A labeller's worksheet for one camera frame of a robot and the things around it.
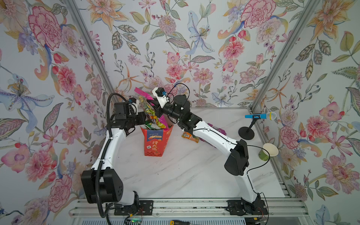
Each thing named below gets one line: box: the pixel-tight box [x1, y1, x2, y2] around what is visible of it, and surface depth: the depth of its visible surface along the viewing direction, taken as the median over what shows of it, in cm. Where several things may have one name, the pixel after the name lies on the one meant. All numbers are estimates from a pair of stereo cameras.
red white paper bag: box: [140, 125, 174, 157], surface depth 81 cm
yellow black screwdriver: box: [169, 220, 203, 225], surface depth 69 cm
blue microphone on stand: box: [238, 111, 278, 141], surface depth 105 cm
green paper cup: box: [258, 142, 279, 162], surface depth 88 cm
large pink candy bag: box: [134, 87, 170, 130], surface depth 75 cm
